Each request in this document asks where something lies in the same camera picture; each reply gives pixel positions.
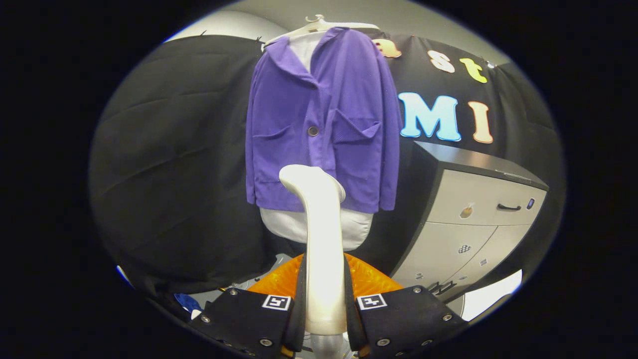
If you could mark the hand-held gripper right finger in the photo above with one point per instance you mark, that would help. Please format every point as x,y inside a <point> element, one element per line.
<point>351,309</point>

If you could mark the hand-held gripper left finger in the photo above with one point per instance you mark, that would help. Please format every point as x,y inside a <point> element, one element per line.
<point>299,309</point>

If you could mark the white garment steamer head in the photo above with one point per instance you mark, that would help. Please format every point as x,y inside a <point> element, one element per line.
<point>324,249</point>

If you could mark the white undershirt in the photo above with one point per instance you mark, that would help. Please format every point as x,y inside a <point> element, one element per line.
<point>284,225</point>

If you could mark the white clothes hanger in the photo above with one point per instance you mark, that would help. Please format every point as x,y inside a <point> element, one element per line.
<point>349,26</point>

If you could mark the blue object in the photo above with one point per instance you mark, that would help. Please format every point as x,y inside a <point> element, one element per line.
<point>188,301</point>

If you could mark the white sheet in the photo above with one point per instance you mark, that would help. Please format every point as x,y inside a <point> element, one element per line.
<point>491,296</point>

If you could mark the grey cabinet with black top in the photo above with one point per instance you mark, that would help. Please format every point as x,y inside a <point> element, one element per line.
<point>478,234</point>

